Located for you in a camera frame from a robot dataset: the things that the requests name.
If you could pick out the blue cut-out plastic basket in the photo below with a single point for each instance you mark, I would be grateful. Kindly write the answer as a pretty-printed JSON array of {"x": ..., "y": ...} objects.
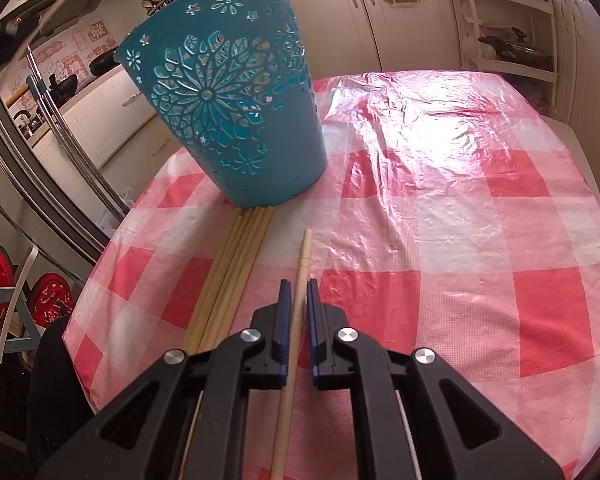
[{"x": 280, "y": 135}]

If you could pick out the clear plastic bag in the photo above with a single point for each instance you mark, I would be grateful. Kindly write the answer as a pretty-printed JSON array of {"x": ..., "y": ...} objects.
[{"x": 116, "y": 212}]

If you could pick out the kettle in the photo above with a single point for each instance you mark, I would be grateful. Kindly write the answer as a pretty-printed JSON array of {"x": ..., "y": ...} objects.
[{"x": 22, "y": 121}]

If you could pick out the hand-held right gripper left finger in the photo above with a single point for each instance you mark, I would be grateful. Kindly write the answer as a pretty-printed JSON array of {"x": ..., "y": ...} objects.
[{"x": 286, "y": 330}]

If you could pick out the white storage rack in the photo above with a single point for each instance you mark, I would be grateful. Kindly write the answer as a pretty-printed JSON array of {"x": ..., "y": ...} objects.
[{"x": 520, "y": 2}]

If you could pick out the grey metal frame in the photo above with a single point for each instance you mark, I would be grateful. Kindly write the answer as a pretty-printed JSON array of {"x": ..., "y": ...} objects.
[{"x": 10, "y": 345}]

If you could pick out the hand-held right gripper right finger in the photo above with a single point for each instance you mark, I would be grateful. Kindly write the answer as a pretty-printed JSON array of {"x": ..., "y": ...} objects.
[{"x": 312, "y": 340}]

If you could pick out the dark cloth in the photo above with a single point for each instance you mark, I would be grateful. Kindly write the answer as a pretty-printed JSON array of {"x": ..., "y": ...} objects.
[{"x": 55, "y": 400}]

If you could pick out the cream kitchen cabinets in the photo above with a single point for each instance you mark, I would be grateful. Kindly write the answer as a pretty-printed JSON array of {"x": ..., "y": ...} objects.
[{"x": 330, "y": 20}]

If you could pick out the black wok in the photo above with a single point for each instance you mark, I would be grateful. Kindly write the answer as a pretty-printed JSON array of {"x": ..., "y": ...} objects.
[{"x": 62, "y": 89}]

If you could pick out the red white checkered tablecloth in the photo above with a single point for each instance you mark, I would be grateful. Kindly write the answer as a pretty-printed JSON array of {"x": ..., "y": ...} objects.
[{"x": 430, "y": 260}]

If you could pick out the pan with glass lid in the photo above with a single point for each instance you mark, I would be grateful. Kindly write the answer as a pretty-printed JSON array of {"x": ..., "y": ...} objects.
[{"x": 520, "y": 53}]

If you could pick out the black frying pan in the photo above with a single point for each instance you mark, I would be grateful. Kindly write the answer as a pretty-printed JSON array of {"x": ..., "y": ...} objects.
[{"x": 102, "y": 59}]

